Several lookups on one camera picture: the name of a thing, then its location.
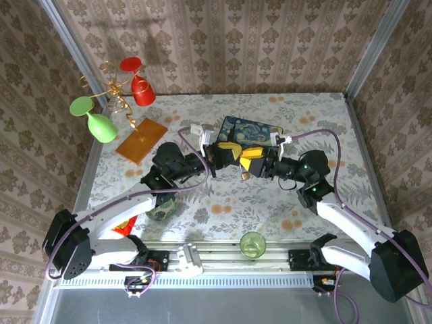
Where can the red foil packet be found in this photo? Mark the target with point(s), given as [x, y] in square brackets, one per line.
[125, 227]

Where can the white plastic rail bracket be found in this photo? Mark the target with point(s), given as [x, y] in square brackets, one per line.
[189, 259]

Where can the aluminium frame post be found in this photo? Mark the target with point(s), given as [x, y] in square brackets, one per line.
[72, 50]
[378, 47]

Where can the small brass padlock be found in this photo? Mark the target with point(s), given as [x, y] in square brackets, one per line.
[245, 175]

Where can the green transparent cup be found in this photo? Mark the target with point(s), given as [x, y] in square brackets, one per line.
[252, 245]

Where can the leaf pattern ceramic bowl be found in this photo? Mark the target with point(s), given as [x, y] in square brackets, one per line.
[163, 209]

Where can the starry night painted box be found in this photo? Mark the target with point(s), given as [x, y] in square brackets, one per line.
[249, 130]

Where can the green plastic wine glass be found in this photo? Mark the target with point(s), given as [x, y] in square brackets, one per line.
[101, 126]

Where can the red plastic wine glass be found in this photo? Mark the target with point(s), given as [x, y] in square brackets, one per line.
[141, 89]

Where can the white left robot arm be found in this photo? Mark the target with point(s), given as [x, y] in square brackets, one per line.
[111, 209]

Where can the aluminium mounting rail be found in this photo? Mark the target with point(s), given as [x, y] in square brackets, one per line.
[222, 261]

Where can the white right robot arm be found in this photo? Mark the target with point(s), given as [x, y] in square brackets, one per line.
[347, 222]

